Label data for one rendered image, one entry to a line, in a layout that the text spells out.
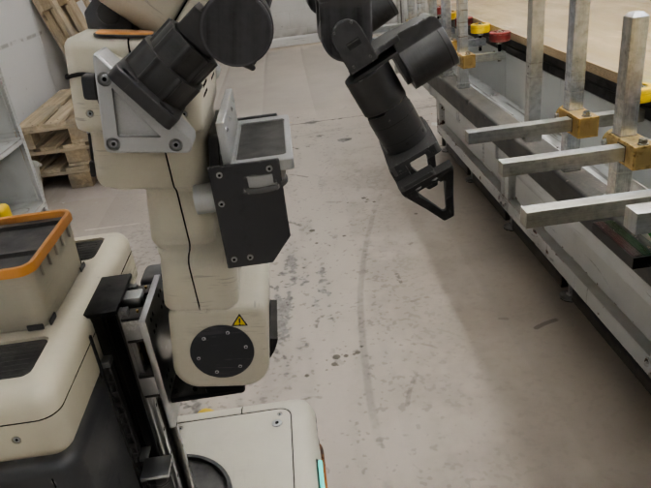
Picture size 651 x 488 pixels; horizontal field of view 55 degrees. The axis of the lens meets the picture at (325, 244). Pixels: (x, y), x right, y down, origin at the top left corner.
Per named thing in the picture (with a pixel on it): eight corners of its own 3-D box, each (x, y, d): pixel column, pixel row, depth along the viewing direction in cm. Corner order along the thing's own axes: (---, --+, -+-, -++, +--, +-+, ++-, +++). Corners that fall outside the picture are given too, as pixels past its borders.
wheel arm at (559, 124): (468, 148, 151) (468, 131, 149) (464, 144, 154) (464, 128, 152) (643, 125, 152) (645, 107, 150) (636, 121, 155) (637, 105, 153)
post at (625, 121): (609, 236, 141) (633, 13, 119) (603, 229, 144) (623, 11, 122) (625, 233, 141) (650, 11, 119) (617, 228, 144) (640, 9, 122)
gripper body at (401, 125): (427, 126, 82) (401, 79, 79) (445, 154, 73) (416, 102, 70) (385, 151, 84) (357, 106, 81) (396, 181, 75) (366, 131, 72)
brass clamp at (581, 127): (574, 139, 149) (576, 119, 146) (552, 124, 161) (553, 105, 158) (600, 136, 149) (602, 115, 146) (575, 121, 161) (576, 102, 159)
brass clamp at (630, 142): (629, 171, 126) (632, 147, 124) (598, 151, 138) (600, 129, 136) (659, 167, 126) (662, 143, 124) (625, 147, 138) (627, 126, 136)
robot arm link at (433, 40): (320, 21, 75) (325, 31, 67) (403, -34, 73) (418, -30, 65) (368, 105, 80) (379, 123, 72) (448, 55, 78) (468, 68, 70)
